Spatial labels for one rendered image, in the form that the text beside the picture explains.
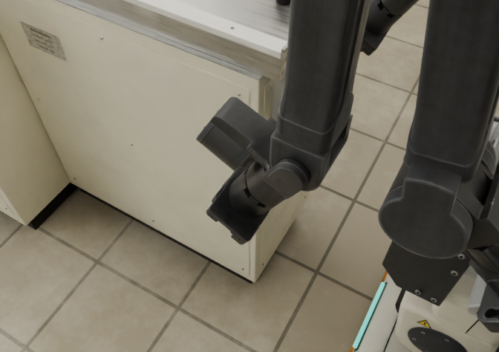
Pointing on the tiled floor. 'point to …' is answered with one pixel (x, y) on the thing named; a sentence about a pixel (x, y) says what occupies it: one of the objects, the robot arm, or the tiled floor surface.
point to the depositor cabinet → (26, 154)
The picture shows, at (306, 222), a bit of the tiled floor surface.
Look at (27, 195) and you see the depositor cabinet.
